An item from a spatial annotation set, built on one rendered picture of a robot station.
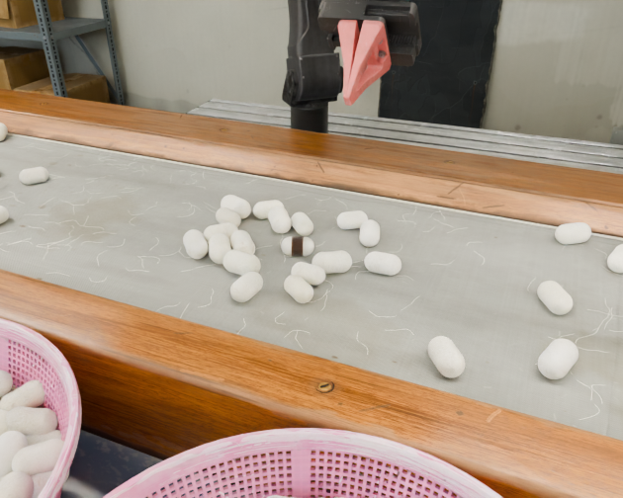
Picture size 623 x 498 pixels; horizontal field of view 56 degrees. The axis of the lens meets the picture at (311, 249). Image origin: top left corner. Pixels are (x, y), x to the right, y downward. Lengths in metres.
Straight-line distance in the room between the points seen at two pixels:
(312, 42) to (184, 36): 2.07
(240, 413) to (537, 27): 2.25
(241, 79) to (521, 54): 1.24
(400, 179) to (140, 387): 0.38
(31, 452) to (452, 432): 0.25
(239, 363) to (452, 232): 0.29
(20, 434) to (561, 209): 0.52
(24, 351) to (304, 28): 0.64
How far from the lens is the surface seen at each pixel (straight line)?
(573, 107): 2.56
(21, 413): 0.43
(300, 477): 0.35
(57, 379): 0.42
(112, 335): 0.43
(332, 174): 0.69
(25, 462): 0.40
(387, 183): 0.67
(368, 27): 0.62
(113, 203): 0.68
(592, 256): 0.61
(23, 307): 0.49
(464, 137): 1.09
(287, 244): 0.54
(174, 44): 3.01
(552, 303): 0.50
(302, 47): 0.92
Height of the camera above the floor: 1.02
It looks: 30 degrees down
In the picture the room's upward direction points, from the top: straight up
